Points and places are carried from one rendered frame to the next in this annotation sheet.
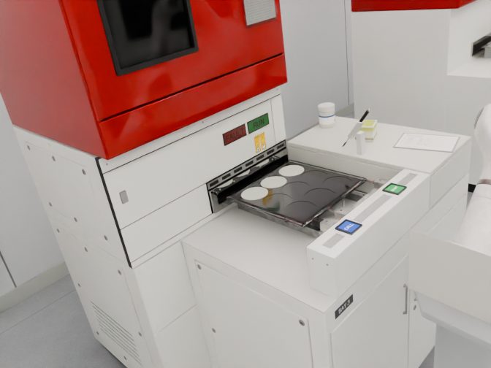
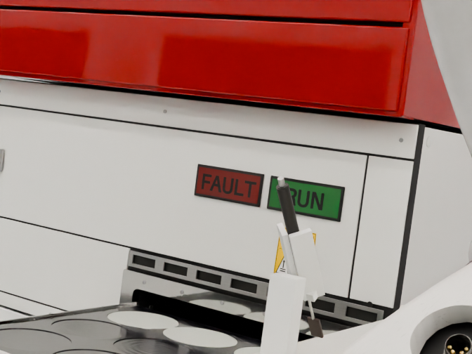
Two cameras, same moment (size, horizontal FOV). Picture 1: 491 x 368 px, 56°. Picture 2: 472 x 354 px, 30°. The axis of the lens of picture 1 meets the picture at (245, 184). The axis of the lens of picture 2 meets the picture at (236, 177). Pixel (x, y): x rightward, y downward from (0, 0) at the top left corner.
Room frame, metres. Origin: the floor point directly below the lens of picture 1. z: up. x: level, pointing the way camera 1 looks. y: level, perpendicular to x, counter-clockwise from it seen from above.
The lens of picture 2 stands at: (1.28, -1.24, 1.18)
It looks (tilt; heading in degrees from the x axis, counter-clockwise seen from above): 3 degrees down; 75
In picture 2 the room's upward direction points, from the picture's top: 7 degrees clockwise
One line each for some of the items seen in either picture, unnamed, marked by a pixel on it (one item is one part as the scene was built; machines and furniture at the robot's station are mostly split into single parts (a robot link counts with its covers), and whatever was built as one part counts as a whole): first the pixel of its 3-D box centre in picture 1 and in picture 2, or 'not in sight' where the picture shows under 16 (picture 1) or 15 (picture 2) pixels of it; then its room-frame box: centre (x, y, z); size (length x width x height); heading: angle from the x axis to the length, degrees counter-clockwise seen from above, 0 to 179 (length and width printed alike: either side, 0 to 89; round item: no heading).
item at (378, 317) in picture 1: (338, 290); not in sight; (1.47, -0.31, 0.41); 0.97 x 0.64 x 0.82; 131
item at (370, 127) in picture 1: (365, 131); not in sight; (1.69, -0.51, 1.00); 0.07 x 0.07 x 0.07; 60
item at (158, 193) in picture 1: (211, 166); (159, 224); (1.54, 0.11, 1.02); 0.82 x 0.03 x 0.40; 131
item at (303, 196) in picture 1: (295, 188); (154, 350); (1.49, -0.18, 0.90); 0.34 x 0.34 x 0.01; 41
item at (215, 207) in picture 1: (252, 178); (237, 329); (1.64, -0.03, 0.89); 0.44 x 0.02 x 0.10; 131
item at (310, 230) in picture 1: (288, 222); not in sight; (1.37, -0.13, 0.84); 0.50 x 0.02 x 0.03; 41
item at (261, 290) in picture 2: (248, 163); (244, 286); (1.65, -0.03, 0.96); 0.44 x 0.01 x 0.02; 131
